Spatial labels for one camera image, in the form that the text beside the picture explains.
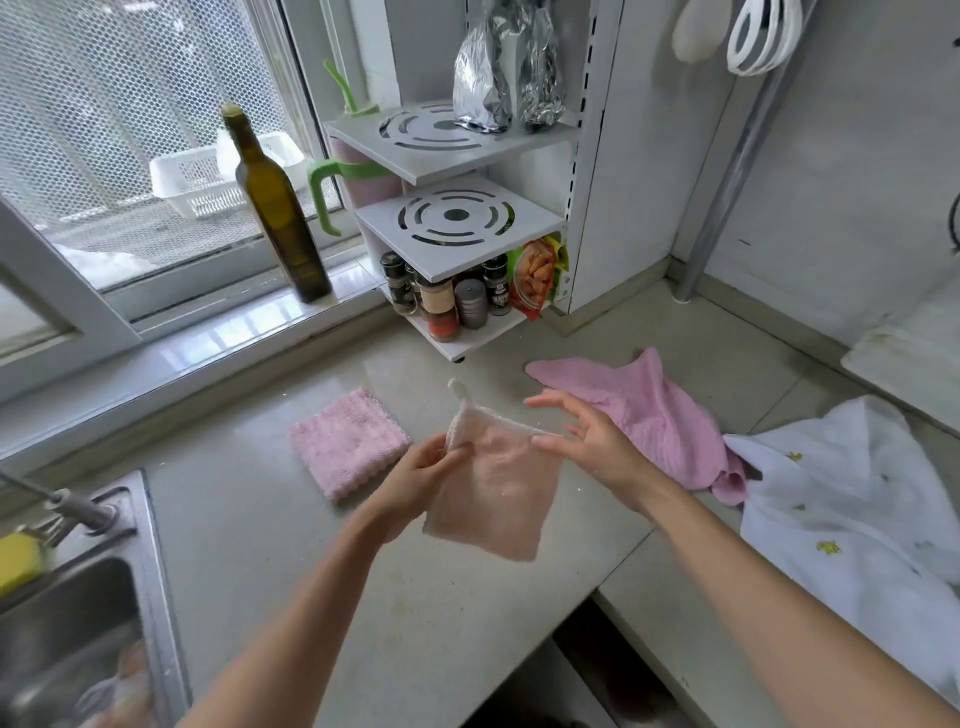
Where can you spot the person's right hand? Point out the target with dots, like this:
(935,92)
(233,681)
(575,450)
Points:
(607,457)

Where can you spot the person's left hand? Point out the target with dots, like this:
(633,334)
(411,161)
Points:
(412,491)

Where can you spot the pink muslin cloth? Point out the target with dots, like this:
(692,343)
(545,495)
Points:
(660,420)

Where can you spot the peach towel with white trim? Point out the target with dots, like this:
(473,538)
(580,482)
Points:
(495,495)

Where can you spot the light pink ribbed towel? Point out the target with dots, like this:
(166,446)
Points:
(345,442)

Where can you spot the white banana print cloth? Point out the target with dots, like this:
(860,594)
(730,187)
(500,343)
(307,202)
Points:
(840,510)

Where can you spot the person's left forearm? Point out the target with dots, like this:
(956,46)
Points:
(300,630)

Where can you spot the person's right forearm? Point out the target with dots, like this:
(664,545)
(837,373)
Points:
(787,622)

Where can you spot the tan and red spice jar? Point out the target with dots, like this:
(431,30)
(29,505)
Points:
(439,307)

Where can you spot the black-lidded spice jar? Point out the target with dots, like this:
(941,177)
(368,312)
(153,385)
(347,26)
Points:
(406,300)
(496,289)
(393,274)

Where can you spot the red and green snack packet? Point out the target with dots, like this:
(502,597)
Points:
(536,277)

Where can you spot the steel shaker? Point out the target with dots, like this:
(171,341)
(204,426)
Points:
(471,304)

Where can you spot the white tiered shelf rack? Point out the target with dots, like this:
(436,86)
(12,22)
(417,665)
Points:
(536,225)

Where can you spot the stainless steel sink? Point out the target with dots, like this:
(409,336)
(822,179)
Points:
(161,600)

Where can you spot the grey metal pipe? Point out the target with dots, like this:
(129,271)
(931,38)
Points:
(720,202)

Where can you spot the dark green glass bottle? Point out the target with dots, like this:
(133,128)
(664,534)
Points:
(281,217)

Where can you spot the white drip tray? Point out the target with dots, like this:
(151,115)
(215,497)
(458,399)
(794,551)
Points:
(907,367)

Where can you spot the metal faucet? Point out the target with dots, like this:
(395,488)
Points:
(82,510)

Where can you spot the clear plastic bag of food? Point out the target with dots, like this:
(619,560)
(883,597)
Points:
(120,690)

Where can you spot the white plastic basket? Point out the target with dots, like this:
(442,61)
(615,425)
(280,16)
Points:
(195,187)

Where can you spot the yellow sponge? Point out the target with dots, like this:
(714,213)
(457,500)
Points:
(19,562)

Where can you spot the white plastic spoon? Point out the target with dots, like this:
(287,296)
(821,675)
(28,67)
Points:
(701,34)

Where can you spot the white slotted utensil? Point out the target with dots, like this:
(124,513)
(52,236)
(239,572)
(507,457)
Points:
(793,34)

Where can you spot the white window frame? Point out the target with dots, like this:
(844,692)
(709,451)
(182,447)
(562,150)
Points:
(60,300)

